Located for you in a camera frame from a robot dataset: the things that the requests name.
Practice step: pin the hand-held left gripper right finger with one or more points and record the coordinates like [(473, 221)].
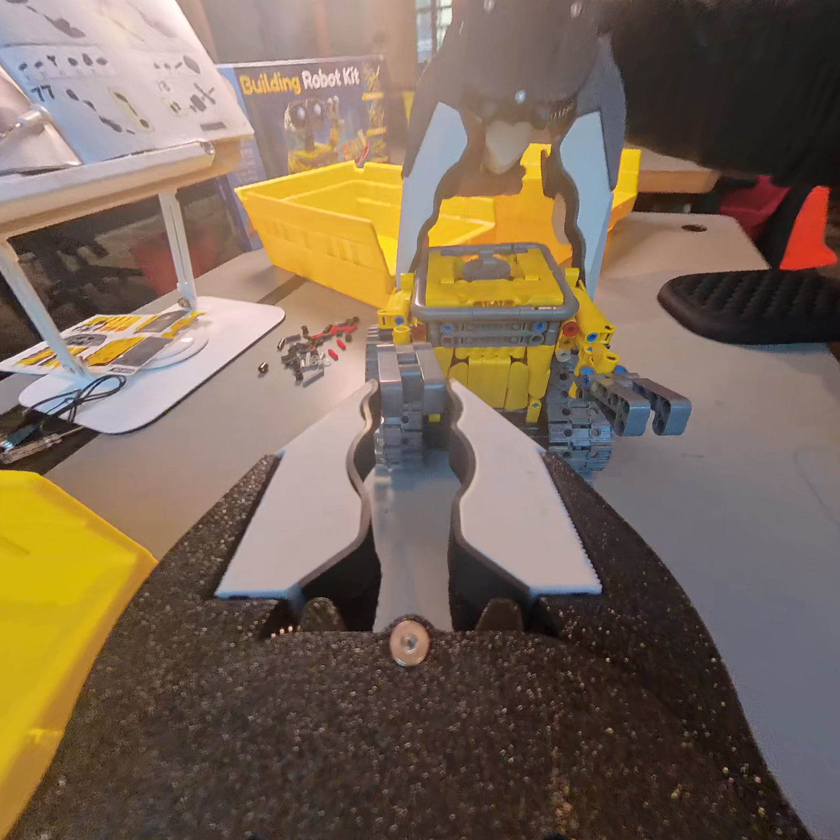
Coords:
[(525, 518)]

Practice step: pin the blue printed kit box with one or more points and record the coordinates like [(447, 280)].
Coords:
[(269, 131)]

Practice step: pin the cream book stand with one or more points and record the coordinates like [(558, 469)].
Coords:
[(98, 177)]

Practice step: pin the grey and yellow brick assembly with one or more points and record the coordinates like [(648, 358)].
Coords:
[(394, 377)]

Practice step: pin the red plastic canister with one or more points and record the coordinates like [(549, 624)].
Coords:
[(748, 203)]

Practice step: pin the orange traffic cone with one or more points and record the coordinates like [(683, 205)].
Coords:
[(810, 229)]

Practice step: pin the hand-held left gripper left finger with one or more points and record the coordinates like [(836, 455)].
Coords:
[(302, 518)]

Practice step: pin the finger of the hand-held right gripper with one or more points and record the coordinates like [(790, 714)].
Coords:
[(590, 197), (426, 170)]

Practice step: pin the pile of small brick pins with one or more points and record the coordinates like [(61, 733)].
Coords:
[(308, 348)]

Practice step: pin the yellow plastic parts bin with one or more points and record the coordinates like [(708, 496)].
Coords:
[(315, 229)]

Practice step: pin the yellow tracked brick vehicle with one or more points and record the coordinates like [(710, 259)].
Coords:
[(492, 374)]

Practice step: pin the grey desk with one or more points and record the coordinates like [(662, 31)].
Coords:
[(689, 525)]

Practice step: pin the person's right forearm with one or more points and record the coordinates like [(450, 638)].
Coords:
[(722, 79)]

